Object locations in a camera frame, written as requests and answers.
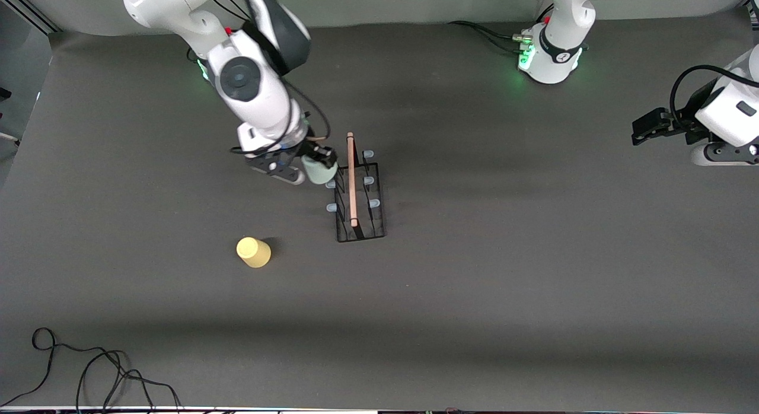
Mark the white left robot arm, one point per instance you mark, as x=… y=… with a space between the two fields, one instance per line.
x=557 y=58

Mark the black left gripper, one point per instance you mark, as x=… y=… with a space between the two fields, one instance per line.
x=679 y=118

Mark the pale green plastic cup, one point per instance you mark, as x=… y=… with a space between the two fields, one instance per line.
x=320 y=174

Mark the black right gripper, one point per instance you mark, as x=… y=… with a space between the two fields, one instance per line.
x=309 y=148

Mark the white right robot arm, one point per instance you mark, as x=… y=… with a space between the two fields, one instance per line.
x=249 y=94

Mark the dark grey table mat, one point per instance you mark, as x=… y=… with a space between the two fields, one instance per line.
x=474 y=283

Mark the yellow plastic cup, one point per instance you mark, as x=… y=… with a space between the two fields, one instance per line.
x=254 y=252

